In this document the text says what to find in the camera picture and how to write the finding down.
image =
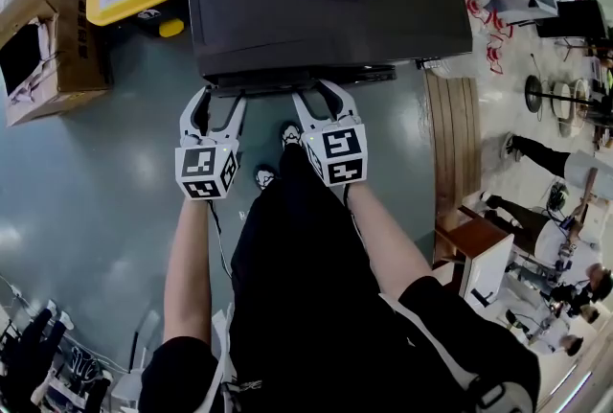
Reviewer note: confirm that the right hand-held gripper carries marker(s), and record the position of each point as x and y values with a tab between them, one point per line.
342	147

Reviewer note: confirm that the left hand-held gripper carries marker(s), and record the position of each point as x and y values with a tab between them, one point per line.
198	164

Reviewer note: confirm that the white pull-out drawer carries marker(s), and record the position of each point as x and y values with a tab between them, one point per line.
258	90

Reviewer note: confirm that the person's right forearm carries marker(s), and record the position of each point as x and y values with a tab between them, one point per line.
383	234

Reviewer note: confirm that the person's left forearm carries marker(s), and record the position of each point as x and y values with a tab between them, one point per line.
189	272

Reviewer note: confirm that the open cardboard box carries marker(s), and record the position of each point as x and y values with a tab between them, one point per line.
76	71

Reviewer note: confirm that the person's right shoe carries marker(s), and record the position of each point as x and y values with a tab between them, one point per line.
289	134

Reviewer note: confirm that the person's shoe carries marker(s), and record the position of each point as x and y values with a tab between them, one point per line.
289	134
264	177

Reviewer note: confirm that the person's left shoe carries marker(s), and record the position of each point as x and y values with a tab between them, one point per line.
264	177

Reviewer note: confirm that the black washing machine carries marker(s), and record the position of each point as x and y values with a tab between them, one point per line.
325	28

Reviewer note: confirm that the wooden slatted platform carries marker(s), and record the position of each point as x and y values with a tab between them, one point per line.
452	138

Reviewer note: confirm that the person's black clothing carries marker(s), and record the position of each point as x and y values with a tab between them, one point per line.
297	282

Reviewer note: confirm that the pale pink cloth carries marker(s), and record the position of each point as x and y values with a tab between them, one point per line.
45	61

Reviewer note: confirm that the black round-base stand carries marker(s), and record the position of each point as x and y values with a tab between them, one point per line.
535	95

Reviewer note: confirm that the white cabinet with wooden top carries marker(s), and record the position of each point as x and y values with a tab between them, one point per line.
486	258

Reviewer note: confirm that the white round stool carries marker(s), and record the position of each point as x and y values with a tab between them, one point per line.
572	107

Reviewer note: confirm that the black flat monitor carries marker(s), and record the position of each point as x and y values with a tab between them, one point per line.
572	18

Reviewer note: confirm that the black printed bag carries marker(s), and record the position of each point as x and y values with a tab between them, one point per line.
88	368

